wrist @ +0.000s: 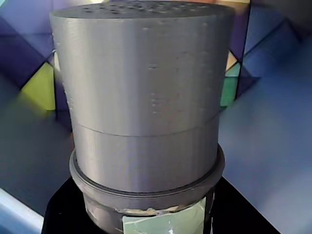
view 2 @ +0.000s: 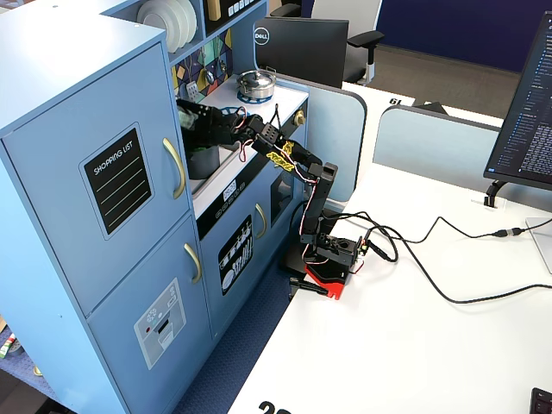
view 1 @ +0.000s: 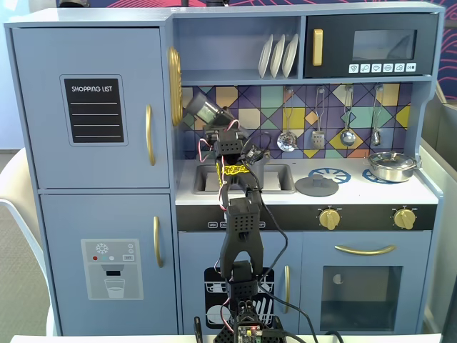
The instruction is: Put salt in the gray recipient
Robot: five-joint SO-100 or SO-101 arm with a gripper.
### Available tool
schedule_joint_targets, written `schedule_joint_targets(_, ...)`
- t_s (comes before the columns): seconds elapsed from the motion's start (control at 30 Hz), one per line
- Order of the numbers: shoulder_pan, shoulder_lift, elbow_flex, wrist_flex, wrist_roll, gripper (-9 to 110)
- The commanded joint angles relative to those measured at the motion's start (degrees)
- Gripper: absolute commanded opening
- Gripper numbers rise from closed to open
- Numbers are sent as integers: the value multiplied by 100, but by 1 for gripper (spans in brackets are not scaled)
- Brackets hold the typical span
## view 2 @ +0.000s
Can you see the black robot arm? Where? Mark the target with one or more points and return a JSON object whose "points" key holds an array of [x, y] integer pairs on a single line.
{"points": [[317, 202]]}

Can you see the green red small box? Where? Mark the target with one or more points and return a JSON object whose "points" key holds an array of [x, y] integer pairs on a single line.
{"points": [[6, 347]]}

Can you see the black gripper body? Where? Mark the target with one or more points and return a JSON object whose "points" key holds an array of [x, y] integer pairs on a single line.
{"points": [[199, 115]]}

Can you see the shiny metal pot with lid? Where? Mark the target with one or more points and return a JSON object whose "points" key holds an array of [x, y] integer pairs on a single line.
{"points": [[256, 86]]}

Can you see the blue toy kitchen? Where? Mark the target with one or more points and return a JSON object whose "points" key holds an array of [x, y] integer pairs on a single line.
{"points": [[64, 172]]}

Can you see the monitor showing dark code screen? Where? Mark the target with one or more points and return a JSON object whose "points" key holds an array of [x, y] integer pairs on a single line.
{"points": [[530, 129]]}

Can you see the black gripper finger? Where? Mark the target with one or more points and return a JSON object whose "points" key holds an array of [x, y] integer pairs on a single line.
{"points": [[202, 137], [194, 107]]}

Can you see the light blue long desk divider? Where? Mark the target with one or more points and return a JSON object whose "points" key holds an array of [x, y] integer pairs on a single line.
{"points": [[431, 142]]}

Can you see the metal toy spatula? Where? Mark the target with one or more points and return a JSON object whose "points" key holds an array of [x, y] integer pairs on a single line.
{"points": [[192, 90]]}

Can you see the dark blue office partition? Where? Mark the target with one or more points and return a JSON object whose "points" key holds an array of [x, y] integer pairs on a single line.
{"points": [[453, 26]]}

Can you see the gray toy pot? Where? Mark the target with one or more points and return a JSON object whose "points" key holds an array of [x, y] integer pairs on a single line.
{"points": [[205, 166]]}

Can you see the gold stove knob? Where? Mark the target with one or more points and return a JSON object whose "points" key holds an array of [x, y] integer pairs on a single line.
{"points": [[299, 117]]}

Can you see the black Dell monitor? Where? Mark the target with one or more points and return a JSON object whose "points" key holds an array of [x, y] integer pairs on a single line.
{"points": [[302, 47]]}

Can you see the black monitor stand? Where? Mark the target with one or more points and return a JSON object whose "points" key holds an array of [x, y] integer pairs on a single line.
{"points": [[493, 190]]}

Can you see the white black office chair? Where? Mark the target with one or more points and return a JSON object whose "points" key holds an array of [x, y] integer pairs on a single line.
{"points": [[345, 17]]}

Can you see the black table clamp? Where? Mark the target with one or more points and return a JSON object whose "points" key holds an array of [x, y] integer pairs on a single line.
{"points": [[308, 286]]}

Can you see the small gold knob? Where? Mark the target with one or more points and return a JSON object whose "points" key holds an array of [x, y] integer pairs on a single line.
{"points": [[38, 371]]}

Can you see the light blue rounded desk divider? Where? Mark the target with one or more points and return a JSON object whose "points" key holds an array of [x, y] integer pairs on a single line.
{"points": [[336, 125]]}

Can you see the metal toy ladle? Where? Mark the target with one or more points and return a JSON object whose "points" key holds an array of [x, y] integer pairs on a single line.
{"points": [[209, 77]]}

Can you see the red robot base mount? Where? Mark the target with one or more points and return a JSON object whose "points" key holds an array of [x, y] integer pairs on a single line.
{"points": [[332, 286]]}

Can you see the yellow wooden block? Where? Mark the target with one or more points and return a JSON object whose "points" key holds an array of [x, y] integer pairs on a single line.
{"points": [[214, 8]]}

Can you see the black keyboard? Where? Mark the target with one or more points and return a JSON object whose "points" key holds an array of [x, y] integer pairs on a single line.
{"points": [[542, 403]]}

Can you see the white plate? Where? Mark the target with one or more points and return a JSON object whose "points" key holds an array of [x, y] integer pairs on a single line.
{"points": [[151, 23], [179, 21], [194, 17]]}

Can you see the gray laptop stand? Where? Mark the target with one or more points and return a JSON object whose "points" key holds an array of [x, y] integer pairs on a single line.
{"points": [[542, 241]]}

